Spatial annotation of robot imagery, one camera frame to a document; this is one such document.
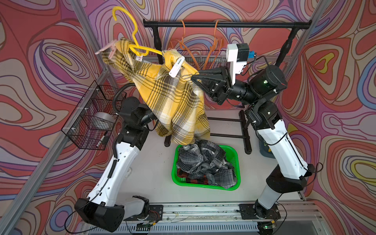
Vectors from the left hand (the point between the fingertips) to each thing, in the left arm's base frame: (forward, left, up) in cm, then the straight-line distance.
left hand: (183, 96), depth 55 cm
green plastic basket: (-3, -28, -44) cm, 52 cm away
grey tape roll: (+3, +41, -17) cm, 44 cm away
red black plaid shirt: (-15, -9, -47) cm, 50 cm away
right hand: (-9, -2, +12) cm, 16 cm away
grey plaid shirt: (-7, -11, -37) cm, 40 cm away
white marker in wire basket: (-3, +42, -25) cm, 49 cm away
